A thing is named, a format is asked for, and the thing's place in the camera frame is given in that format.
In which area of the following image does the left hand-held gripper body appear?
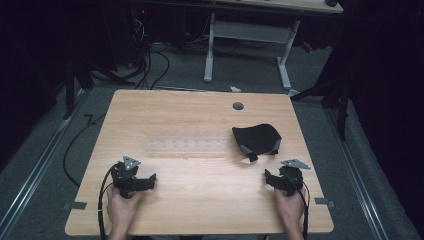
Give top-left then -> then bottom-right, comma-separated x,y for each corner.
112,155 -> 157,199

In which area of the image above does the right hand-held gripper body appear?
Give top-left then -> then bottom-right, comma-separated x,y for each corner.
265,158 -> 312,197

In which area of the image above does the black fabric pad with straps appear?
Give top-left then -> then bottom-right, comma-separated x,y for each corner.
231,123 -> 283,163

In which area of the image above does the person's right hand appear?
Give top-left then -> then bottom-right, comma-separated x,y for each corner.
274,188 -> 307,228

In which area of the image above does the person's left hand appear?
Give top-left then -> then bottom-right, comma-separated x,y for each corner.
106,185 -> 143,230

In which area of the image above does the grey tape piece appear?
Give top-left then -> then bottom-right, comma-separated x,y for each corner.
314,197 -> 336,208
63,200 -> 88,212

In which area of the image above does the black stand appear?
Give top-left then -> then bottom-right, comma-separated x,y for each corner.
292,74 -> 352,141
62,54 -> 96,120

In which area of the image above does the dark curtain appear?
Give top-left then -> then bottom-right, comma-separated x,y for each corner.
333,0 -> 424,234
0,0 -> 73,171

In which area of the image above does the white-framed desk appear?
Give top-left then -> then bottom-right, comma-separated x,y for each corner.
133,0 -> 344,92

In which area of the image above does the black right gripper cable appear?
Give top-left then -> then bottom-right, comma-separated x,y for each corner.
289,173 -> 310,240

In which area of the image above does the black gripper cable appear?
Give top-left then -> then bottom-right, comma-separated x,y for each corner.
97,163 -> 118,240
289,173 -> 310,240

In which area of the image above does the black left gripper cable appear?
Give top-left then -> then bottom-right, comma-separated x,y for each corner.
97,163 -> 118,240

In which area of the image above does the black floor cable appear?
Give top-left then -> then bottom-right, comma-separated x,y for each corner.
62,113 -> 107,188

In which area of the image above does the aluminium floor rail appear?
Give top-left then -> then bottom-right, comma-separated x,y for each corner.
0,89 -> 88,236
327,107 -> 390,240

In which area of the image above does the bundle of black cables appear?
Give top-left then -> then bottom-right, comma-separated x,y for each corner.
126,13 -> 171,91

